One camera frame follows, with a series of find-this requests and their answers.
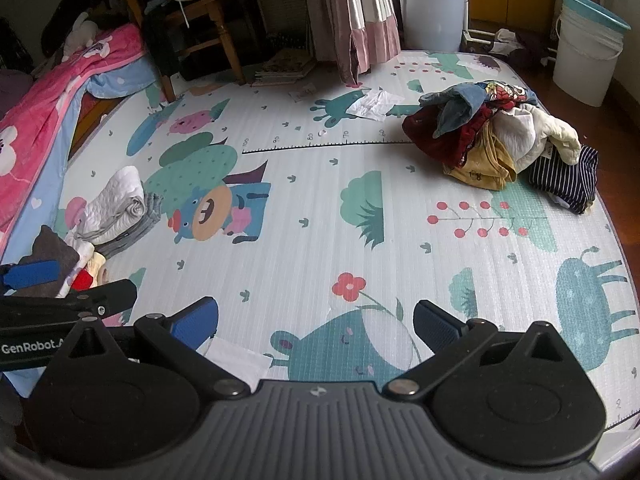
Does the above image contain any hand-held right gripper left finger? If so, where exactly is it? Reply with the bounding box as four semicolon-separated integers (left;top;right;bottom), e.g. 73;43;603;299
47;296;251;402

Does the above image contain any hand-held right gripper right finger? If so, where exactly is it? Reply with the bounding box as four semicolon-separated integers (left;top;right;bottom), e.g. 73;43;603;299
382;299;593;403

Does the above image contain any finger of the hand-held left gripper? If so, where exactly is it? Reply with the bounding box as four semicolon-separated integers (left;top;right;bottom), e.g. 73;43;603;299
60;279;139;323
0;259;65;297

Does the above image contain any blue denim garment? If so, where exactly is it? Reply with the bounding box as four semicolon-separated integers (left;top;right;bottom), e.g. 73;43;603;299
419;82;489;140

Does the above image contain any red blue printed garment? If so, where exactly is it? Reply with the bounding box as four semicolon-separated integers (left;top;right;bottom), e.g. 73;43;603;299
475;80;541;112

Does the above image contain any folded dark brown garment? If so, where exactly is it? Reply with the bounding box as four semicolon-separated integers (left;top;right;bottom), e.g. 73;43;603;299
17;225;81;301

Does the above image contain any folded white patterned garment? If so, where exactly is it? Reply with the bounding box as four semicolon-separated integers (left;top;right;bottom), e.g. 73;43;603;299
57;240;108;297

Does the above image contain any flat white paper sheet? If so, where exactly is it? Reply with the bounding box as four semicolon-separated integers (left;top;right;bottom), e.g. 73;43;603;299
202;336;274;379

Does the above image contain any folded grey garment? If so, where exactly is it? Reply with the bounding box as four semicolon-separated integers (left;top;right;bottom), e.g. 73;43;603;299
95;192;164;259

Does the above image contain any folded white quilted garment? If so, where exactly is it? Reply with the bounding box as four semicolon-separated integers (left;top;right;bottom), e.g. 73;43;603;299
75;166;149;241

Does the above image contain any pink flowered blanket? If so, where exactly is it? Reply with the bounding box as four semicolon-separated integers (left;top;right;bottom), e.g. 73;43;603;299
0;25;163;261

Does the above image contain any cartoon printed play mat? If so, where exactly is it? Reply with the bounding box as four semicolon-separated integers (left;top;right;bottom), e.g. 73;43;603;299
0;50;633;466

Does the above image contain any yellow printed garment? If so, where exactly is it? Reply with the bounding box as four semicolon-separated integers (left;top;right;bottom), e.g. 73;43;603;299
444;125;519;192

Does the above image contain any dark red garment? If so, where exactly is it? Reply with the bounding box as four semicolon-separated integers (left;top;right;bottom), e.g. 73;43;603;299
402;105;493;169

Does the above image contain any navy striped garment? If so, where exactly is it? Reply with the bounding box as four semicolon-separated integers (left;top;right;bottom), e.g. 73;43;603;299
528;146;600;215

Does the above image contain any crumpled white cloth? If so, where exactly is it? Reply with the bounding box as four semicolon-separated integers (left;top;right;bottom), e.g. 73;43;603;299
346;89;405;122
487;29;527;57

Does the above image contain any white plush toy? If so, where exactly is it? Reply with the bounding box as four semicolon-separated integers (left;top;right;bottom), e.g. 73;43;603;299
64;12;99;54

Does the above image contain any stack of books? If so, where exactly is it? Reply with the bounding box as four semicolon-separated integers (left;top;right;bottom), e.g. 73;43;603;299
251;49;319;87

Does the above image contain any wooden chair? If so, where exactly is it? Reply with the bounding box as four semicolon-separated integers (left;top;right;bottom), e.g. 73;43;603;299
102;0;248;103

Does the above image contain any white plastic bucket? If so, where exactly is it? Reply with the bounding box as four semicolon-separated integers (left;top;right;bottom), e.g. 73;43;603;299
552;7;626;108

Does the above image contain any white plant bucket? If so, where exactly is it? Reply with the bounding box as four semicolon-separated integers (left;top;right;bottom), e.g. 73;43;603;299
394;0;471;54

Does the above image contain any pink striped curtain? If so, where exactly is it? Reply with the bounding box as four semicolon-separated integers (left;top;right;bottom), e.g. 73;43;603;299
315;0;402;86

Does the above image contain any grey corrugated board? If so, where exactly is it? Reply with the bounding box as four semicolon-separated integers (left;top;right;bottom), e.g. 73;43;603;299
247;0;321;56

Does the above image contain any teal basin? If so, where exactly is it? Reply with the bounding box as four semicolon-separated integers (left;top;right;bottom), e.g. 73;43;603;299
557;0;632;32

